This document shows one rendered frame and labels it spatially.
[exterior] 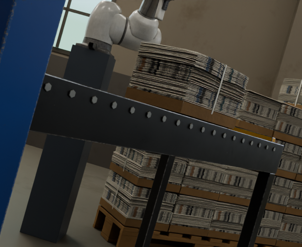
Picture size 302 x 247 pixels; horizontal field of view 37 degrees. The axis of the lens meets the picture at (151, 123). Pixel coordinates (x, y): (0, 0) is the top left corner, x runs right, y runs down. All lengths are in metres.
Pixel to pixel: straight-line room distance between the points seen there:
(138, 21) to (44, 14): 1.73
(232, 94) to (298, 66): 3.41
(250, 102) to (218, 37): 2.54
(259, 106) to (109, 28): 1.06
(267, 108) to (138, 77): 1.34
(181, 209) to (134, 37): 1.01
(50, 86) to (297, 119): 2.33
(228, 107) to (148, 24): 0.77
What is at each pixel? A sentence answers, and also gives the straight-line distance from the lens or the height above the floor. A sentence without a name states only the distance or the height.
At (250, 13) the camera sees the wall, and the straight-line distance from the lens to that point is 5.36.
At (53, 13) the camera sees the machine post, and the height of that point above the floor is 0.88.
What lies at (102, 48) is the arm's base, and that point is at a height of 1.02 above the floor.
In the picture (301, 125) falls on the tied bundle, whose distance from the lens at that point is 3.12.
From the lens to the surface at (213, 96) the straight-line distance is 1.72.
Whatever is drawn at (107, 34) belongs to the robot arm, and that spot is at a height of 1.10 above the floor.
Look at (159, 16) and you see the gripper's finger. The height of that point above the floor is 1.11.
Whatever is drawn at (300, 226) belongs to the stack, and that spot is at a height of 0.31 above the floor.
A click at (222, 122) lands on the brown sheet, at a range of 1.80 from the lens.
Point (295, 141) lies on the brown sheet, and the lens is 3.10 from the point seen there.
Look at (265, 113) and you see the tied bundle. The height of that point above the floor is 0.96.
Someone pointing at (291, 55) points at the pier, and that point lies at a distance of 5.19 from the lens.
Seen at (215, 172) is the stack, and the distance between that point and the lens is 2.72.
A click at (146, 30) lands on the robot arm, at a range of 2.39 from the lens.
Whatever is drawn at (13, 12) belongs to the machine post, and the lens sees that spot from 0.64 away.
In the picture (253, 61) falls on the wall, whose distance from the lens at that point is 5.27.
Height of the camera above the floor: 0.79
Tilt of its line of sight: 2 degrees down
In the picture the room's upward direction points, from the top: 16 degrees clockwise
